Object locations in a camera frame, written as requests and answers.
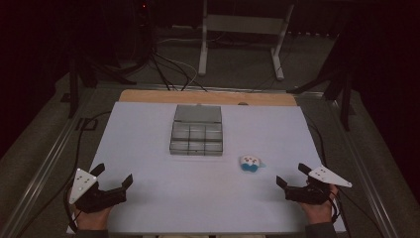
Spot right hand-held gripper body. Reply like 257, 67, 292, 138
284, 165, 354, 205

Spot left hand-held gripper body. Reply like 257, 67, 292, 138
67, 168, 129, 214

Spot person's right hand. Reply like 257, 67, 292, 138
299, 183, 340, 226

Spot person's left hand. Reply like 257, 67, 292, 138
72, 203, 114, 231

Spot small white blue plush toy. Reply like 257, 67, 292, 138
239, 155, 267, 174

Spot white table mat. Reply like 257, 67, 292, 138
66, 101, 347, 235

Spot clear plastic compartment box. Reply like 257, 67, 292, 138
168, 103, 224, 157

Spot black metal stand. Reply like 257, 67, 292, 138
286, 19, 358, 132
60, 49, 137, 119

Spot white metal stand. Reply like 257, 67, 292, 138
197, 0, 295, 81

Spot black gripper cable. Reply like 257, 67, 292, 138
305, 115, 385, 238
16, 110, 113, 238

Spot metal floor rail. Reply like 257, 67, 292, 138
0, 86, 100, 238
328, 97, 402, 238

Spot black floor cables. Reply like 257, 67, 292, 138
149, 49, 208, 92

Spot white floor cable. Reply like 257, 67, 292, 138
155, 37, 199, 87

